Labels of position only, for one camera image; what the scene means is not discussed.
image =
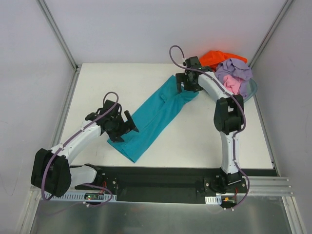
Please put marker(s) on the left aluminium frame post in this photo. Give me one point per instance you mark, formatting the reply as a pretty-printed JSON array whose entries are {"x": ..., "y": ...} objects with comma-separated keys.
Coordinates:
[{"x": 57, "y": 33}]

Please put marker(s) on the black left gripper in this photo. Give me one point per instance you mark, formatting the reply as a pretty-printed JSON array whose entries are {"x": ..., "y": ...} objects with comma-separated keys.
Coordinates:
[{"x": 122, "y": 128}]

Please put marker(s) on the grey-blue plastic basket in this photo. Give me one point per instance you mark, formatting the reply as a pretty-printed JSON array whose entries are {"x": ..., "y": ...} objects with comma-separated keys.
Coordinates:
[{"x": 249, "y": 89}]

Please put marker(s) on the right white cable duct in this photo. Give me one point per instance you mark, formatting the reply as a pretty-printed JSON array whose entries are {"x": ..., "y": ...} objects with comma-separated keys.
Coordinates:
[{"x": 213, "y": 200}]

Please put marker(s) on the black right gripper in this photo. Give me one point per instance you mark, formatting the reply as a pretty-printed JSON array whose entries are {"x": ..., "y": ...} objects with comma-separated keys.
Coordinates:
[{"x": 183, "y": 79}]

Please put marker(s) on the white cable duct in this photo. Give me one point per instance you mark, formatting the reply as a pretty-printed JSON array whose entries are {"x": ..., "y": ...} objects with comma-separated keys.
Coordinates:
[
  {"x": 213, "y": 200},
  {"x": 85, "y": 197}
]

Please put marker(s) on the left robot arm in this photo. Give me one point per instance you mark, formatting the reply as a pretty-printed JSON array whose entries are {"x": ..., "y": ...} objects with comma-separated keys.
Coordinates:
[{"x": 52, "y": 171}]

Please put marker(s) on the lilac t shirt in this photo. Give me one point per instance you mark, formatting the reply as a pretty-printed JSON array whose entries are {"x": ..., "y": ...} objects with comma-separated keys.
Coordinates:
[{"x": 235, "y": 68}]

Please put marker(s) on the orange t shirt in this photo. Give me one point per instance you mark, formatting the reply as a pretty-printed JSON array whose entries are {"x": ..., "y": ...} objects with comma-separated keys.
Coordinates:
[{"x": 213, "y": 58}]

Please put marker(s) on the aluminium frame post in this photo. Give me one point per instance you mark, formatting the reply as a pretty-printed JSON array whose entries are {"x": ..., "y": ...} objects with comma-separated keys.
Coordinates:
[
  {"x": 57, "y": 33},
  {"x": 274, "y": 26}
]

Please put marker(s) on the left white cable duct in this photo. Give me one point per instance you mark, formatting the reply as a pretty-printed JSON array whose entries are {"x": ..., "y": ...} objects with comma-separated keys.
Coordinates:
[{"x": 85, "y": 197}]

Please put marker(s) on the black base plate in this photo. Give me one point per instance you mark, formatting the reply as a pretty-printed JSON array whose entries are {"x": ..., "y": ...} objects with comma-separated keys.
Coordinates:
[{"x": 159, "y": 185}]

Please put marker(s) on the right aluminium frame post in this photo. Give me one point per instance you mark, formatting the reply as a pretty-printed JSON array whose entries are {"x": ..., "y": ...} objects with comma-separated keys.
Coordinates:
[{"x": 274, "y": 26}]

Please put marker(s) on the pink t shirt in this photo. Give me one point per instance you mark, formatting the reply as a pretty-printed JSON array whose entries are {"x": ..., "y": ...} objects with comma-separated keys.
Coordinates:
[{"x": 232, "y": 84}]

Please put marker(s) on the teal t shirt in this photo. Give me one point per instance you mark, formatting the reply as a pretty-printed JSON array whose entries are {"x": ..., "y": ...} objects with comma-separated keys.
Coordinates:
[{"x": 152, "y": 117}]

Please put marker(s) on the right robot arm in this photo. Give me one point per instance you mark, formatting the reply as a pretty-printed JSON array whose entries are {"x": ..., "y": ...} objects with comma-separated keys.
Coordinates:
[{"x": 229, "y": 118}]

